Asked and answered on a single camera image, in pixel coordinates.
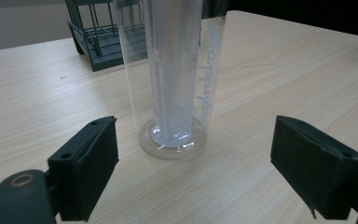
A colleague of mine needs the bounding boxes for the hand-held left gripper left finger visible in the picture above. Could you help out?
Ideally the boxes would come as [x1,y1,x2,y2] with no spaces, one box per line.
[47,116,120,222]

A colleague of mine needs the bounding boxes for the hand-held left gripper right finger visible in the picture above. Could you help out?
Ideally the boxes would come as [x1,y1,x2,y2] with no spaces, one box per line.
[269,115,358,221]

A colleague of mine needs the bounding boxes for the clear plastic measuring cylinder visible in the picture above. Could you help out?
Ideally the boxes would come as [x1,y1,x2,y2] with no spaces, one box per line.
[113,0,227,161]

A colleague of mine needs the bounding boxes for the clear plastic tube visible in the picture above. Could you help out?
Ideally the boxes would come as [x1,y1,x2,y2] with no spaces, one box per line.
[142,0,204,149]

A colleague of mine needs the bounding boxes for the dark green wire rack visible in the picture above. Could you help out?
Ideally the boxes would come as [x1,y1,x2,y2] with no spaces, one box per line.
[64,0,203,73]

